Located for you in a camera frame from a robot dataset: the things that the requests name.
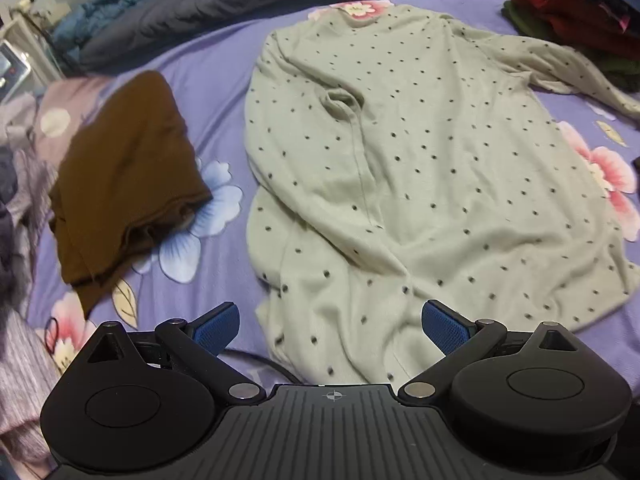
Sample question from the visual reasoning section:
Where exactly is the white bedside appliance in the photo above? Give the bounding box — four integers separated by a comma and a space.
1, 0, 63, 104

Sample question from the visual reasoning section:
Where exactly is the brown folded garment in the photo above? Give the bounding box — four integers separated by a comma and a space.
50, 70, 212, 313

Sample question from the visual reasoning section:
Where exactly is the black cable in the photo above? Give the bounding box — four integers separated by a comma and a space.
219, 349, 302, 386

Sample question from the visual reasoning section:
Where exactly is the beige polka dot sweater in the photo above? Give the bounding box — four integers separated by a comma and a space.
245, 6, 639, 385

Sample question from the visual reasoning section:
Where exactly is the red knitted garment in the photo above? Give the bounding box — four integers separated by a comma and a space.
511, 0, 639, 61

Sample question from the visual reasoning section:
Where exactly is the dark green garment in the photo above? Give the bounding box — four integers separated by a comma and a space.
501, 0, 639, 93

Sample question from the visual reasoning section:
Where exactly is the mauve striped garment pile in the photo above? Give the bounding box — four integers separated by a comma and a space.
1, 77, 110, 467

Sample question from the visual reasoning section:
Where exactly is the purple floral bed sheet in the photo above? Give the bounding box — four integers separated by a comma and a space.
26, 0, 639, 393

